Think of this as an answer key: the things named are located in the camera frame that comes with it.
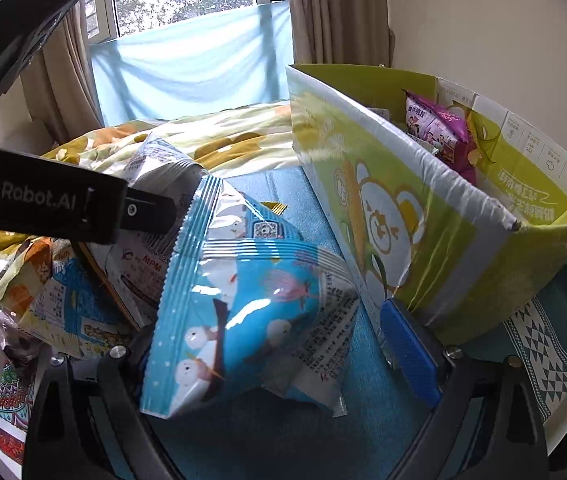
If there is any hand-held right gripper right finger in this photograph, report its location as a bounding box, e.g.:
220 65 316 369
379 297 549 480

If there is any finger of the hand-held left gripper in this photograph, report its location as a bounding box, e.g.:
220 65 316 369
122 194 177 235

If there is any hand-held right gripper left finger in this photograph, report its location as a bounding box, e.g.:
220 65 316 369
24 332 164 480

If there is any white silver snack packet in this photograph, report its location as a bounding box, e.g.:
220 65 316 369
84 132 210 332

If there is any green cardboard box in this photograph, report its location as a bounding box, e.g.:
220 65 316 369
286 62 567 346

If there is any blue snowman snack packet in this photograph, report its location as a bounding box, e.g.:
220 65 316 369
140 175 361 418

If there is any orange cartoon snack packet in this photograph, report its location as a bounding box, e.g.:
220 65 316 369
0 237 77 313

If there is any white blue snack packet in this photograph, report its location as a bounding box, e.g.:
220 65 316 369
18 275 135 359

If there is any floral blanket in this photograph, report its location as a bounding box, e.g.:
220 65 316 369
0 100 304 256

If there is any beige curtain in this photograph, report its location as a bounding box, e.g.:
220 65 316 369
286 0 393 68
18 0 108 133

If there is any blue patterned tablecloth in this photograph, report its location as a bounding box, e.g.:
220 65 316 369
0 165 567 480

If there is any light blue window cloth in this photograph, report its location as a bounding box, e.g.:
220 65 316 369
88 2 297 127

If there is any magenta snack packet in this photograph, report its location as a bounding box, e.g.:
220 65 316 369
403 89 480 187

